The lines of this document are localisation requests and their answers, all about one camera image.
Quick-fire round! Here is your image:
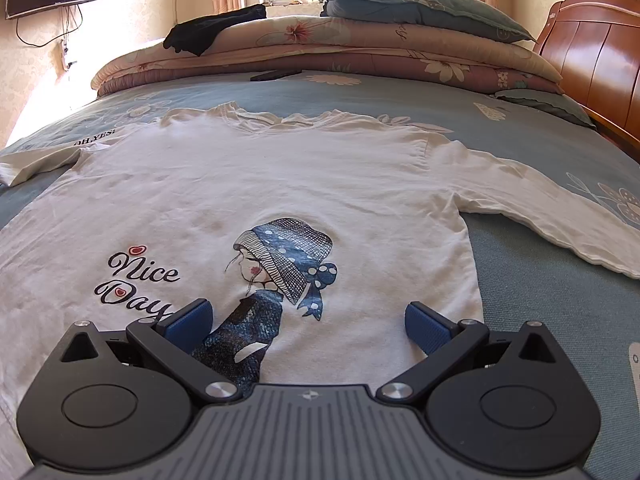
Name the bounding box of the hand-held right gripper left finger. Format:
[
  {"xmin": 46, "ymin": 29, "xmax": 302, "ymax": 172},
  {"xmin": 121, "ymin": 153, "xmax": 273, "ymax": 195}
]
[{"xmin": 59, "ymin": 297, "xmax": 240, "ymax": 403}]

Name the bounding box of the wooden headboard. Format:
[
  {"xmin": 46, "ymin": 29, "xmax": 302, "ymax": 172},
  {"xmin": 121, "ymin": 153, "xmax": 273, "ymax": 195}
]
[{"xmin": 532, "ymin": 0, "xmax": 640, "ymax": 158}]

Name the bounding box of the folded pink floral quilt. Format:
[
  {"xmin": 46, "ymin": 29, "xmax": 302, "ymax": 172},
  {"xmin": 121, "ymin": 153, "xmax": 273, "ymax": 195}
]
[{"xmin": 90, "ymin": 14, "xmax": 566, "ymax": 97}]

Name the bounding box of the blue floral bed sheet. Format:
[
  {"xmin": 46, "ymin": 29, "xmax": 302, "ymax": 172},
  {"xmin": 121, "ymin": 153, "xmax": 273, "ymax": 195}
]
[{"xmin": 0, "ymin": 67, "xmax": 640, "ymax": 480}]

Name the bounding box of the plump blue-grey floral pillow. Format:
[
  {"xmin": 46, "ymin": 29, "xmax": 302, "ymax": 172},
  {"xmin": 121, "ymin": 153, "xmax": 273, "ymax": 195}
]
[{"xmin": 320, "ymin": 0, "xmax": 538, "ymax": 43}]

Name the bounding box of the white printed long-sleeve shirt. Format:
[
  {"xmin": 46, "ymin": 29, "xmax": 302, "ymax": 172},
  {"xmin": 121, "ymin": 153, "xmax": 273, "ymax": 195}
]
[{"xmin": 0, "ymin": 101, "xmax": 640, "ymax": 441}]

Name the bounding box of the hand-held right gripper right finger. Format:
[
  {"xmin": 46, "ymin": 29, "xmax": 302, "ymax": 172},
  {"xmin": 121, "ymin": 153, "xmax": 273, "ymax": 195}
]
[{"xmin": 375, "ymin": 301, "xmax": 560, "ymax": 403}]

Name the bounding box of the black garment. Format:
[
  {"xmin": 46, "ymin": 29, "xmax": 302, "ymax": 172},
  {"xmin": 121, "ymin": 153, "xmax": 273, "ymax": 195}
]
[{"xmin": 163, "ymin": 4, "xmax": 268, "ymax": 57}]

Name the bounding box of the black television cable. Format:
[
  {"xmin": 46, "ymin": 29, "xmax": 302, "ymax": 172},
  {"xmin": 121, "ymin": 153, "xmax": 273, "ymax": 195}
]
[{"xmin": 15, "ymin": 2, "xmax": 83, "ymax": 48}]

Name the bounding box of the flat blue-grey pillow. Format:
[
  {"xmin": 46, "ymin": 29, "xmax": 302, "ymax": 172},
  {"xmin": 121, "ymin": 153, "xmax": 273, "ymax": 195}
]
[{"xmin": 492, "ymin": 89, "xmax": 596, "ymax": 128}]

